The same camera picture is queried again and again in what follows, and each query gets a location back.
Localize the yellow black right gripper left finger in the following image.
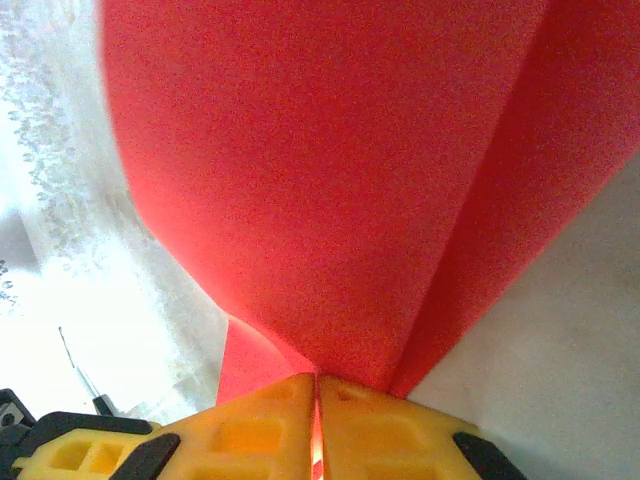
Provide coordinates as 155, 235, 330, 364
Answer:
118, 372, 317, 480

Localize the red paper sheet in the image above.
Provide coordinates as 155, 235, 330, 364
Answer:
97, 0, 640, 480

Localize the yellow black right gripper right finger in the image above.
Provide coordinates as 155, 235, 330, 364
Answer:
318, 374, 529, 480

